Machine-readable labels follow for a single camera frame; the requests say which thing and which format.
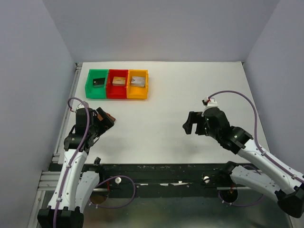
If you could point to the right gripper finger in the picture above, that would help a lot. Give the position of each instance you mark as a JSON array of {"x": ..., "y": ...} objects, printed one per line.
[
  {"x": 200, "y": 125},
  {"x": 187, "y": 126}
]

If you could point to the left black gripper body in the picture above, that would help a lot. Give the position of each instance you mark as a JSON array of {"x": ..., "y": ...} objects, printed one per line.
[{"x": 94, "y": 128}]

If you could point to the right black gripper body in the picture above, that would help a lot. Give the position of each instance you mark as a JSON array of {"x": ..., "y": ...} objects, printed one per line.
[{"x": 211, "y": 132}]

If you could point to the brown leather card holder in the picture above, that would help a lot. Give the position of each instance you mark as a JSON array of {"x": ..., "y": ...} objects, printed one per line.
[{"x": 107, "y": 117}]

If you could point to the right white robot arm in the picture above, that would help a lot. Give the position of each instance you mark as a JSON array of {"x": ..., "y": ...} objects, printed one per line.
[{"x": 278, "y": 181}]

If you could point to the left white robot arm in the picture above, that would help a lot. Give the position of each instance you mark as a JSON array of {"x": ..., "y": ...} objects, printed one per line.
[{"x": 74, "y": 186}]

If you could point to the black card stack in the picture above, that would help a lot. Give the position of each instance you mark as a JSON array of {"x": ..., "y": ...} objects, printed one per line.
[{"x": 98, "y": 82}]

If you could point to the gold card stack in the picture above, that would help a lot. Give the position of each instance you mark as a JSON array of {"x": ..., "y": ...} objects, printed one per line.
[{"x": 118, "y": 81}]

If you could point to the silver card stack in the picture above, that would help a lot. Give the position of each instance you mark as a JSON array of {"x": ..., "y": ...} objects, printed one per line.
[{"x": 138, "y": 81}]

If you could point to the green plastic bin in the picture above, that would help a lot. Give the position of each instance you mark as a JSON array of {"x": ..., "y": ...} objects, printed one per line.
[{"x": 90, "y": 91}]

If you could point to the red plastic bin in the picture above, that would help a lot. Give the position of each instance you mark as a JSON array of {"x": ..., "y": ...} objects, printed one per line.
[{"x": 116, "y": 92}]

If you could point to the orange plastic bin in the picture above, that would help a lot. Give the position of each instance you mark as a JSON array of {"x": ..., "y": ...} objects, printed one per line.
[{"x": 137, "y": 92}]

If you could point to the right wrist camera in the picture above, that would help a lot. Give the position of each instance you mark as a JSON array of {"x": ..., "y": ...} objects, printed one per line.
[{"x": 209, "y": 103}]

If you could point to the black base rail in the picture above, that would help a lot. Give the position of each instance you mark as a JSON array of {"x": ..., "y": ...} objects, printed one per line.
[{"x": 162, "y": 180}]

